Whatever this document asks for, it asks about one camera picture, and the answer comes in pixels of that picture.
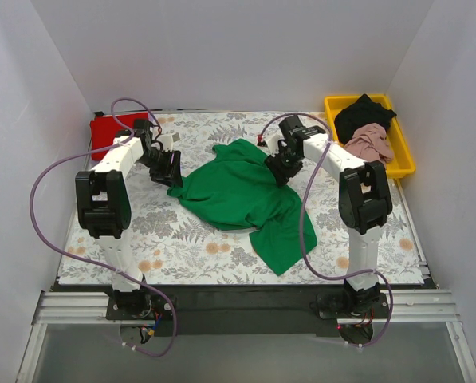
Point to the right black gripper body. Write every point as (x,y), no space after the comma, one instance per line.
(283,165)

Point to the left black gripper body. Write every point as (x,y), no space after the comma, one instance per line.
(164,168)

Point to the green t shirt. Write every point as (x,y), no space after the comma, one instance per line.
(236,191)

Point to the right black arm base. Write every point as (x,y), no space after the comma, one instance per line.
(353,311)

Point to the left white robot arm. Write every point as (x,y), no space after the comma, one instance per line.
(103,205)

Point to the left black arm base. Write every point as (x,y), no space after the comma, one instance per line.
(145,310)

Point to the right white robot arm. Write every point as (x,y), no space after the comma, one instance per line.
(364,198)

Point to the floral patterned table mat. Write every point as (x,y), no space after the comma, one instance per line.
(172,246)

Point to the red folded t shirt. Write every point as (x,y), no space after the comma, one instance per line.
(104,128)

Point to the pink crumpled t shirt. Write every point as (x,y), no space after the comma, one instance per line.
(370,144)

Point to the black crumpled t shirt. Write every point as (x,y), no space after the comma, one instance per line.
(362,112)

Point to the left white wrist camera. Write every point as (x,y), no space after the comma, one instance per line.
(165,142)

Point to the aluminium frame rail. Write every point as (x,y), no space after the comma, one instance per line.
(247,334)

